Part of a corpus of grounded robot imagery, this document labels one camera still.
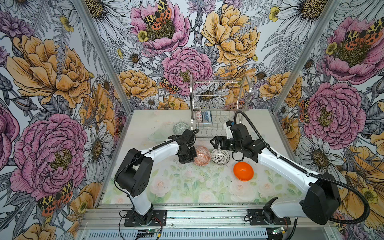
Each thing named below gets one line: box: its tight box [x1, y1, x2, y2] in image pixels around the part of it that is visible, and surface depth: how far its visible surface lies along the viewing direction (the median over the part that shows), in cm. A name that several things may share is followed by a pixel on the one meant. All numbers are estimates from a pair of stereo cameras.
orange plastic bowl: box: [233, 161, 254, 182], surface depth 87 cm
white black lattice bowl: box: [210, 149, 230, 166], surface depth 96 cm
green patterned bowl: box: [172, 121, 190, 135], surface depth 111 cm
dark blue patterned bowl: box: [195, 110, 203, 123], surface depth 104 cm
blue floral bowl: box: [204, 110, 212, 123], surface depth 104 cm
